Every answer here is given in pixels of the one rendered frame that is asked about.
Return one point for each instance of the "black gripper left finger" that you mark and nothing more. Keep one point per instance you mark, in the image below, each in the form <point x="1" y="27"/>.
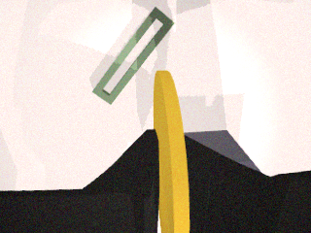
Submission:
<point x="123" y="199"/>

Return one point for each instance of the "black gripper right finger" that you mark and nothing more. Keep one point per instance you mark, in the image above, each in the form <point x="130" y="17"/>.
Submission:
<point x="229" y="197"/>

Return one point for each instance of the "gold coin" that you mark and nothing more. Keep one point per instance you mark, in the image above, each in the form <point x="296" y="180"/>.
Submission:
<point x="174" y="193"/>

